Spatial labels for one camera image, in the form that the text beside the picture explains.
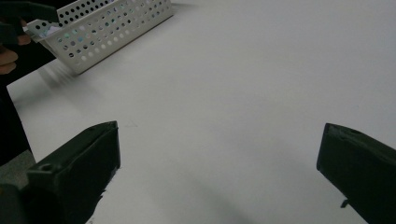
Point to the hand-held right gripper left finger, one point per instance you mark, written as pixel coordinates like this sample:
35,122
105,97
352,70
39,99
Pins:
77,168

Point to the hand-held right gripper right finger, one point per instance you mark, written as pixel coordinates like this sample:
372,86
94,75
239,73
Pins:
361,168

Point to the white perforated plastic basket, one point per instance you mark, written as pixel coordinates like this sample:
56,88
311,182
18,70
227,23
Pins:
102,34

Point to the pale paper item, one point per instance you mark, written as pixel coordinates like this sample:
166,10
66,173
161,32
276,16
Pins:
49,30

